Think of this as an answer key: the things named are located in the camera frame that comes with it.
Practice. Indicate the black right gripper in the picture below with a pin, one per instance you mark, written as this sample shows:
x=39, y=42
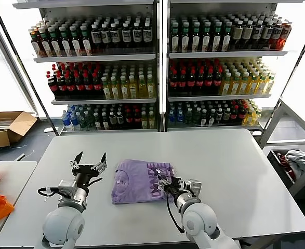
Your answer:
x=177, y=187

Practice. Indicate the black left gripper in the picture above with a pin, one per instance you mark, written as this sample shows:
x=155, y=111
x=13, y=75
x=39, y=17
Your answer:
x=84, y=173

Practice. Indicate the purple t-shirt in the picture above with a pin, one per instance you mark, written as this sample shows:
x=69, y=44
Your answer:
x=131, y=181

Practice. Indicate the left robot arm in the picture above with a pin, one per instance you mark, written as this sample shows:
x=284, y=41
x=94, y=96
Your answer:
x=64, y=223

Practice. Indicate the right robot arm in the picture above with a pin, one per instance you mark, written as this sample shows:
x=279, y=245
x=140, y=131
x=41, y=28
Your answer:
x=199, y=223

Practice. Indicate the dark tea bottle white label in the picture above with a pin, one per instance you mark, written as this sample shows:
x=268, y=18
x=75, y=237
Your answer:
x=106, y=122
x=211, y=118
x=204, y=119
x=98, y=122

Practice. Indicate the green drink bottle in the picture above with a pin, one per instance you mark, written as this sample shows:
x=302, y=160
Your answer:
x=90, y=121
x=83, y=122
x=197, y=118
x=189, y=118

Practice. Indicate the blue water bottle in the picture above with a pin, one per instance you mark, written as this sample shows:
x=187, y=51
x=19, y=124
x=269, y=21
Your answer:
x=67, y=122
x=172, y=118
x=76, y=122
x=180, y=118

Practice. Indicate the dark drink bottle grey label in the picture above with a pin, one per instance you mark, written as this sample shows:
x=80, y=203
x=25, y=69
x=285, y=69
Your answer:
x=120, y=119
x=227, y=116
x=113, y=119
x=219, y=116

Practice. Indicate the small white flat object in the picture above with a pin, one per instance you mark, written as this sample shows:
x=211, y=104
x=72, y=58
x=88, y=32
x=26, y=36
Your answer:
x=48, y=129

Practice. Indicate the cola bottle red cap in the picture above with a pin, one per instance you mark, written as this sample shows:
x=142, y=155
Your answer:
x=200, y=83
x=242, y=113
x=53, y=86
x=129, y=119
x=209, y=83
x=173, y=83
x=71, y=86
x=182, y=83
x=89, y=86
x=217, y=83
x=79, y=86
x=191, y=83
x=235, y=114
x=137, y=119
x=97, y=86
x=62, y=86

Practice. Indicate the short grey stick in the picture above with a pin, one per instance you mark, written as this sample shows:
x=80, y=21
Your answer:
x=21, y=157

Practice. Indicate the thin white strip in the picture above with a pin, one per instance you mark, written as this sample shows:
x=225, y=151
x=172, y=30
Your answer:
x=19, y=147

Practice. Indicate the open cardboard box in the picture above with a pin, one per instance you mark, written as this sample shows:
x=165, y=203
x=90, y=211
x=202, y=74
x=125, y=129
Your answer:
x=19, y=124

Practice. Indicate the grey metal shelf unit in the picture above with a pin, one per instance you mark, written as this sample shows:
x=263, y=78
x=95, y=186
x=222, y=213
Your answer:
x=94, y=58
x=227, y=54

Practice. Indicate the black plastic crate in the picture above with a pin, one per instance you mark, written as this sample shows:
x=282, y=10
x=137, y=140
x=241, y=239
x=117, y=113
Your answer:
x=278, y=166

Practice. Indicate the dark metal pole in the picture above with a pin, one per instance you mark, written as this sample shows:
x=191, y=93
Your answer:
x=24, y=64
x=291, y=77

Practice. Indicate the brown tea bottle green cap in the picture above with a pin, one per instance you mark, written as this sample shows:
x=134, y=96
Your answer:
x=86, y=42
x=217, y=38
x=206, y=39
x=175, y=39
x=55, y=43
x=196, y=39
x=76, y=43
x=227, y=38
x=45, y=44
x=186, y=39
x=66, y=43

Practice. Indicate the dark drink bottle blue label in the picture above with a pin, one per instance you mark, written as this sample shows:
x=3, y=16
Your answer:
x=105, y=38
x=126, y=37
x=137, y=37
x=268, y=34
x=258, y=34
x=147, y=36
x=115, y=38
x=96, y=39

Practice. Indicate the grey metal cart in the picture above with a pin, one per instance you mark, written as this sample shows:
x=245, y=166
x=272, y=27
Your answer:
x=271, y=123

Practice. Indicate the red crumpled cloth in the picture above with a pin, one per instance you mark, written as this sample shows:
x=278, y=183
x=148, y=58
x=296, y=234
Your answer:
x=292, y=175

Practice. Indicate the red tea bottle white cap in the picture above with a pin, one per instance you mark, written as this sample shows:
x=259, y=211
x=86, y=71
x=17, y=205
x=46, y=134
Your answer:
x=277, y=35
x=36, y=44
x=286, y=35

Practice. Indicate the grey white crumpled cloth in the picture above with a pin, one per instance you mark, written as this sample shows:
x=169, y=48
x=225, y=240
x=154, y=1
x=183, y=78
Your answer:
x=299, y=158

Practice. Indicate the dark drink bottle beige label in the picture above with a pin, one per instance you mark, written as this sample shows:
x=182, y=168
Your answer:
x=238, y=35
x=248, y=35

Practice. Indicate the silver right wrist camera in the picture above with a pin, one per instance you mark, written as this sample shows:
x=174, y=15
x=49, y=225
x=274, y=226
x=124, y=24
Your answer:
x=195, y=188

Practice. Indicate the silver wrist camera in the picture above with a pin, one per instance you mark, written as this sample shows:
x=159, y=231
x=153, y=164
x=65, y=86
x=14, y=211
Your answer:
x=67, y=187
x=195, y=188

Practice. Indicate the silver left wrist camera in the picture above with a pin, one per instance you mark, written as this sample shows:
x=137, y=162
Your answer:
x=67, y=187

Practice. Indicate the light grey frame bar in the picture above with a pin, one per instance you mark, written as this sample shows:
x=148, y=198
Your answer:
x=13, y=66

